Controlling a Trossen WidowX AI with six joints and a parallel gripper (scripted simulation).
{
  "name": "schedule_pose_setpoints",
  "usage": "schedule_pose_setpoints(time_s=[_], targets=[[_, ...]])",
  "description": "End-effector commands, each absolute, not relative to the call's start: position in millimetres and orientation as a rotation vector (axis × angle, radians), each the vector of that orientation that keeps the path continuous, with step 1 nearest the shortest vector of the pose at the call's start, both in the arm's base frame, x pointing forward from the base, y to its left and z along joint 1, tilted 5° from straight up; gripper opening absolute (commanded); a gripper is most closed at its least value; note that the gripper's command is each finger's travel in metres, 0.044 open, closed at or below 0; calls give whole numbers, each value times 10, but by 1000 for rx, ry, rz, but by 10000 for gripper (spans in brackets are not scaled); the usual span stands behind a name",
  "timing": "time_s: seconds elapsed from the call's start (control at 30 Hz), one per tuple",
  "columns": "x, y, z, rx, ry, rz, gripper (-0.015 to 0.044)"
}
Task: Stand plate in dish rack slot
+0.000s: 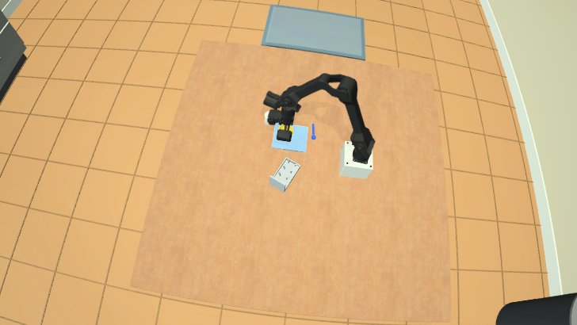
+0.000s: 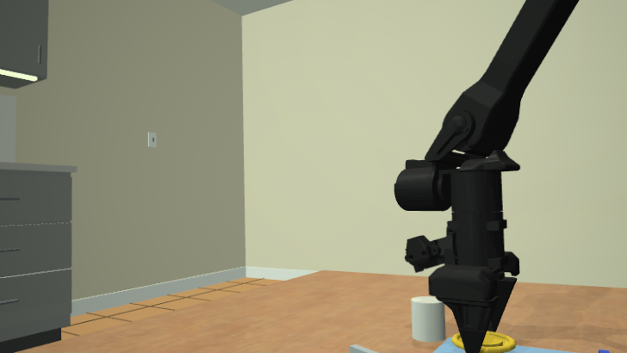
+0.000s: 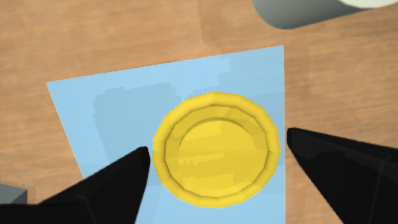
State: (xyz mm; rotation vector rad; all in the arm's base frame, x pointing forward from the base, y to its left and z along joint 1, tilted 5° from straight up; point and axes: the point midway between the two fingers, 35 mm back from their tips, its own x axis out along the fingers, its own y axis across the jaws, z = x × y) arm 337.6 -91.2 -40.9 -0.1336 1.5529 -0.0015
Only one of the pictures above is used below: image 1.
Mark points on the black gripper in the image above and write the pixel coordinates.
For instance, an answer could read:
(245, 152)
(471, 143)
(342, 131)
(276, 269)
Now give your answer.
(283, 134)

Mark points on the light blue flat mat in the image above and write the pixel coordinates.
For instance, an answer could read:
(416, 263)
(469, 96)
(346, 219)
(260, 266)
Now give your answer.
(298, 141)

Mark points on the yellow plate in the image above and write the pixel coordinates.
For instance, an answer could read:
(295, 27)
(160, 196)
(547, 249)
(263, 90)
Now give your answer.
(283, 127)

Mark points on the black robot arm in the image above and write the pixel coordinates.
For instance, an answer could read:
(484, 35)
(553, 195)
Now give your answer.
(346, 92)

